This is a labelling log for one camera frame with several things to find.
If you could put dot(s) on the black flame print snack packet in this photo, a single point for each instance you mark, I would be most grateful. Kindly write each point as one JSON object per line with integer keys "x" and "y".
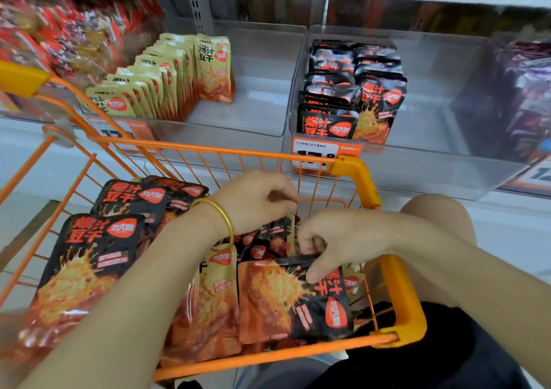
{"x": 374, "y": 50}
{"x": 379, "y": 71}
{"x": 377, "y": 60}
{"x": 379, "y": 109}

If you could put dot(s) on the person's right forearm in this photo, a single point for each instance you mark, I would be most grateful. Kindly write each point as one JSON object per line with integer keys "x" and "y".
{"x": 482, "y": 298}

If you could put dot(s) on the pile of black orange snacks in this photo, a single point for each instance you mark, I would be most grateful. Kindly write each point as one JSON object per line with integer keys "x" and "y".
{"x": 86, "y": 272}

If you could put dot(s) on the person's right hand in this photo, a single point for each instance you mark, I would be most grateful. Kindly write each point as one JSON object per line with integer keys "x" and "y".
{"x": 351, "y": 240}

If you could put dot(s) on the person's right leg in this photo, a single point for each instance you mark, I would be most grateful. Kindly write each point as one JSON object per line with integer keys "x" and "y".
{"x": 439, "y": 221}

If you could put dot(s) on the person's left hand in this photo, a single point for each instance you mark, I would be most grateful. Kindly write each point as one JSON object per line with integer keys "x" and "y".
{"x": 251, "y": 199}

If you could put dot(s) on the black shorts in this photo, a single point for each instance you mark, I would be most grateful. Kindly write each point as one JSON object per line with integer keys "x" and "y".
{"x": 448, "y": 358}

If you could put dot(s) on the orange blue shelf price tag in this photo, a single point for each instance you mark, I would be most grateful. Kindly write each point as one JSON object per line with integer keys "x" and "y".
{"x": 535, "y": 179}

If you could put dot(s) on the yellow orange snack packet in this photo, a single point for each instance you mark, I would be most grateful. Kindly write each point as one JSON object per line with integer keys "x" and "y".
{"x": 213, "y": 70}

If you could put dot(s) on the person's left forearm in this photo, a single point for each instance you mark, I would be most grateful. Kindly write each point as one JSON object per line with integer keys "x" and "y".
{"x": 120, "y": 315}

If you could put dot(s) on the pile of red tan packets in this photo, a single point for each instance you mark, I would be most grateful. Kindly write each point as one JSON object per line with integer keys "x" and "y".
{"x": 69, "y": 31}

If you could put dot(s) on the orange shopping cart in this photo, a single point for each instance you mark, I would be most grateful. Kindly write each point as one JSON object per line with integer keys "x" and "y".
{"x": 405, "y": 307}

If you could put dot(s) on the row of yellow orange snacks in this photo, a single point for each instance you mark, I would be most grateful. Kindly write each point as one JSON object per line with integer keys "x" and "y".
{"x": 146, "y": 83}

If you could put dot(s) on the row of black orange snacks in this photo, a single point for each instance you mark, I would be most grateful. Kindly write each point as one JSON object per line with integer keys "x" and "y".
{"x": 327, "y": 100}

